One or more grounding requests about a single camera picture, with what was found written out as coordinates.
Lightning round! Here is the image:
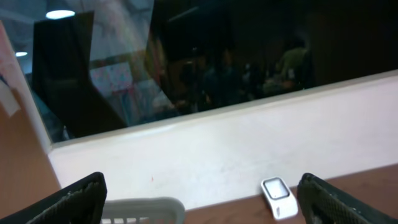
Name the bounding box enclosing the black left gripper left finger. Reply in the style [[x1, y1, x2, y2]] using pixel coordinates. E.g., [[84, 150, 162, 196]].
[[1, 172, 107, 224]]

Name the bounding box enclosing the dark glass window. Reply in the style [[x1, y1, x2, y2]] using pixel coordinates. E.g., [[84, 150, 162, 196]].
[[1, 0, 397, 142]]

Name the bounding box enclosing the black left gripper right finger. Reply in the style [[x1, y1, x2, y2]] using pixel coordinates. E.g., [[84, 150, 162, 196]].
[[297, 173, 397, 224]]

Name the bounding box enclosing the grey plastic shopping basket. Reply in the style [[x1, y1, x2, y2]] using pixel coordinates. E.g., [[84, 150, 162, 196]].
[[100, 197, 185, 224]]

